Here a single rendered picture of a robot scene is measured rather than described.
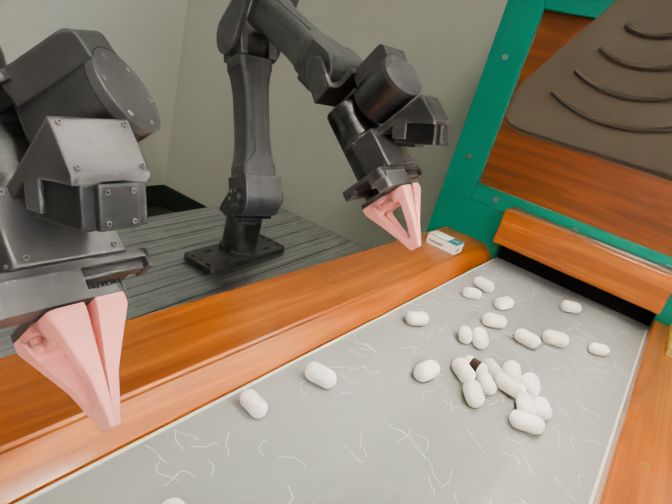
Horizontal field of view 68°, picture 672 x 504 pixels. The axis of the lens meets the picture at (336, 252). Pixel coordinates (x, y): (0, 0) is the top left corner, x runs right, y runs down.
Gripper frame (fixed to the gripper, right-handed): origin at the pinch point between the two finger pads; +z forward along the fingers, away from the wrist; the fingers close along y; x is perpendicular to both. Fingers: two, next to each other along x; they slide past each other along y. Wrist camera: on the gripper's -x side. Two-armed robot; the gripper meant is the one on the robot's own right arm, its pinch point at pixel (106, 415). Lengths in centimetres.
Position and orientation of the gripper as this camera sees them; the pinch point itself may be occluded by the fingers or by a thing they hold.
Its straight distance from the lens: 34.7
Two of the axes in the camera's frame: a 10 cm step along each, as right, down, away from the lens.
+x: -6.9, 4.1, 6.0
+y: 5.9, -1.7, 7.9
